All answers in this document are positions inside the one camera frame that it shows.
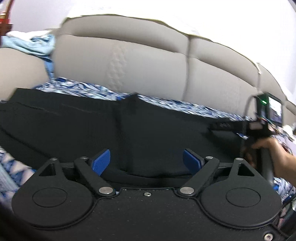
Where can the white crumpled cloth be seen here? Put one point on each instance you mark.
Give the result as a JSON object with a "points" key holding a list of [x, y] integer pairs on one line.
{"points": [[20, 34]]}

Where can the black pants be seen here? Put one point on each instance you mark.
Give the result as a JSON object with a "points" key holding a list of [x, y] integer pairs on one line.
{"points": [[69, 129]]}

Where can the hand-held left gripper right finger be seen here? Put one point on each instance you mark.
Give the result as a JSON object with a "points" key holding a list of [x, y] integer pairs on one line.
{"points": [[192, 161]]}

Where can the grey padded headboard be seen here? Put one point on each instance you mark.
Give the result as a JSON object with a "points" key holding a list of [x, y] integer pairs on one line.
{"points": [[150, 64]]}

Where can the wooden rack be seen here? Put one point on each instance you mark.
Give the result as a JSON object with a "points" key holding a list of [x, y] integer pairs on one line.
{"points": [[9, 9]]}

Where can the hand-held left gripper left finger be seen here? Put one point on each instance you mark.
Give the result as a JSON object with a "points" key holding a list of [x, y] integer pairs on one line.
{"points": [[101, 162]]}

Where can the person's right hand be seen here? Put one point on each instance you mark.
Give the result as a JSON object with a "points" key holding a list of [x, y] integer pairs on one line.
{"points": [[279, 157]]}

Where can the blue white patterned blanket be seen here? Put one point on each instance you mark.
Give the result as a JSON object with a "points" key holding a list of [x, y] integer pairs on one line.
{"points": [[92, 89]]}

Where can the red box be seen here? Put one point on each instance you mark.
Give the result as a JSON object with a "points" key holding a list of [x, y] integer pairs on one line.
{"points": [[4, 20]]}

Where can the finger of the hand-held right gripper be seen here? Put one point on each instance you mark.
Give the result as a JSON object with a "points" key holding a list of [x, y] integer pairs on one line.
{"points": [[224, 127]]}

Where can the light blue garment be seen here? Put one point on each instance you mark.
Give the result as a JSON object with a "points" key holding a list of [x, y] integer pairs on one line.
{"points": [[27, 45]]}

